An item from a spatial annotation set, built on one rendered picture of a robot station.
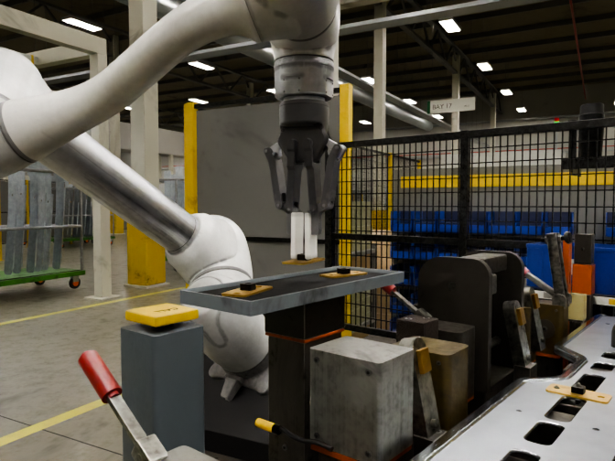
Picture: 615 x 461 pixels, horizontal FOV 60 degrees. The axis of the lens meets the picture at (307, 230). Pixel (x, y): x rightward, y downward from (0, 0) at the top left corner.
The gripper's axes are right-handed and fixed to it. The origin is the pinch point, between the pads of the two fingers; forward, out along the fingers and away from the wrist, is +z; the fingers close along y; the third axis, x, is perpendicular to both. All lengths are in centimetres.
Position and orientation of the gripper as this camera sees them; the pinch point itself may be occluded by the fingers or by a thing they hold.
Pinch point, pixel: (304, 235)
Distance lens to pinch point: 81.8
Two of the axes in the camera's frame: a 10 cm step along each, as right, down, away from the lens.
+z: 0.0, 10.0, 0.5
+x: 4.2, -0.5, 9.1
